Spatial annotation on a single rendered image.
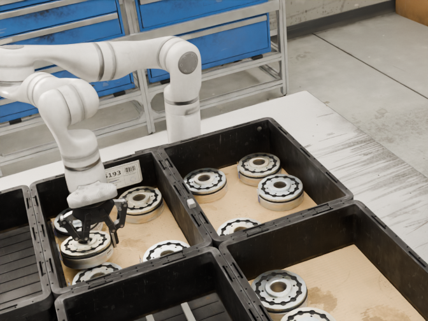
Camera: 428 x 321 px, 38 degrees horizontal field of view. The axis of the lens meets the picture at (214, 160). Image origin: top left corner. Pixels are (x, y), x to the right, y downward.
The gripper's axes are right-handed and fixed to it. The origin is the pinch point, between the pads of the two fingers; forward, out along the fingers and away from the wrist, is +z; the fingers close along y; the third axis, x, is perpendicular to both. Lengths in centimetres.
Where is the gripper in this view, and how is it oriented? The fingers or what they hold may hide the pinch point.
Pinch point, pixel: (101, 242)
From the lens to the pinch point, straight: 129.3
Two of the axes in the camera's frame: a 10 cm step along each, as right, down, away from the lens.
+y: -9.3, 2.5, -2.5
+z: 1.0, 8.6, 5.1
